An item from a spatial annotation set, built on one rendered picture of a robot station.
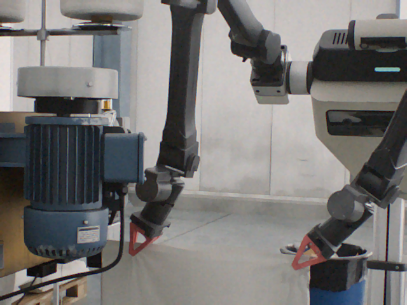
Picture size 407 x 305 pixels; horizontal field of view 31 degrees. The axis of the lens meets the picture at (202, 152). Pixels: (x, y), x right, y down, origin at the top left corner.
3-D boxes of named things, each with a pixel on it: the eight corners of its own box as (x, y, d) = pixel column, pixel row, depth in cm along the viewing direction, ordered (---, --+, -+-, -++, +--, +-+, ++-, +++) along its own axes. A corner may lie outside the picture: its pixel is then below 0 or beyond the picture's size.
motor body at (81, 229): (121, 249, 137) (123, 117, 135) (82, 264, 122) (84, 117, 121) (51, 243, 141) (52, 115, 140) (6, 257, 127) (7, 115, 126)
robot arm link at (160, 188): (201, 155, 159) (169, 143, 163) (177, 153, 149) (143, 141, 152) (187, 206, 160) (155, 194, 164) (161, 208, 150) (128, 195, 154)
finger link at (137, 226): (114, 248, 162) (134, 213, 161) (128, 243, 169) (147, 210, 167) (138, 265, 161) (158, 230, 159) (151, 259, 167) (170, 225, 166)
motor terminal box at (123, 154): (144, 192, 138) (146, 132, 137) (145, 198, 128) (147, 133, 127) (100, 192, 137) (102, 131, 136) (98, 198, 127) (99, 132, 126)
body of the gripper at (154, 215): (127, 220, 158) (142, 191, 157) (145, 214, 168) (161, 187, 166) (151, 236, 157) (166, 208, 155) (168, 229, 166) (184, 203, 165)
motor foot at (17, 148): (55, 170, 134) (55, 123, 134) (19, 175, 123) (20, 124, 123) (12, 168, 138) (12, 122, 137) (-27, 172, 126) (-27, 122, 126)
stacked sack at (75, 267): (93, 278, 528) (93, 257, 527) (44, 299, 465) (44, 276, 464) (42, 272, 542) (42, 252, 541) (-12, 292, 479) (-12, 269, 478)
